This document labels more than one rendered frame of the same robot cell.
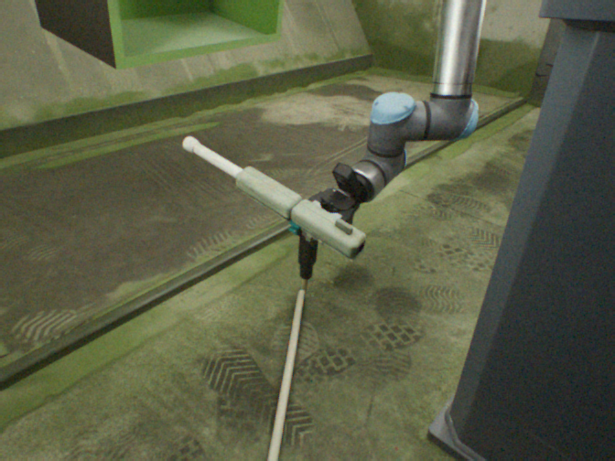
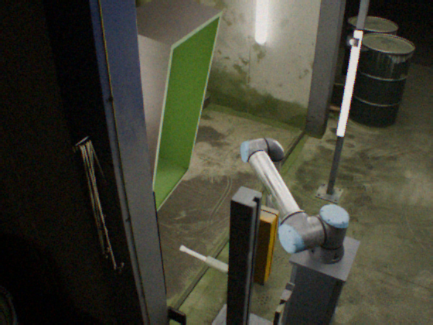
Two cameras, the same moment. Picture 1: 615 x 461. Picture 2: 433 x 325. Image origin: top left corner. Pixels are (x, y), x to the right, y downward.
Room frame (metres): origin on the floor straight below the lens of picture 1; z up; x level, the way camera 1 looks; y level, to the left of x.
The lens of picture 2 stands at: (-0.89, 0.53, 2.29)
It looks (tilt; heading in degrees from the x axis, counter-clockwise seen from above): 36 degrees down; 346
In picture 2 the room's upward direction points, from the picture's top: straight up
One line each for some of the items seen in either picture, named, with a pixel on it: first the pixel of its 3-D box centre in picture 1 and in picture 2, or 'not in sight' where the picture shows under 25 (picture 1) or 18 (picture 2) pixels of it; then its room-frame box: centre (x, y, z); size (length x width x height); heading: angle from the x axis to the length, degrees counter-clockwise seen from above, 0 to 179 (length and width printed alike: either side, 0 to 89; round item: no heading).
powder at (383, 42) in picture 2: not in sight; (386, 44); (2.58, -2.19, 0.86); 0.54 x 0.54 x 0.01
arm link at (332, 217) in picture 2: not in sight; (331, 225); (0.40, -0.40, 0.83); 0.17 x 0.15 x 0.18; 95
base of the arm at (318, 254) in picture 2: not in sight; (327, 244); (0.40, -0.41, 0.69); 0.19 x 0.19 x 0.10
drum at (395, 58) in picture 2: not in sight; (378, 81); (2.57, -2.18, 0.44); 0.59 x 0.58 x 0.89; 151
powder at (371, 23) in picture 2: not in sight; (373, 25); (3.18, -2.42, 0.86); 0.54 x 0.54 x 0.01
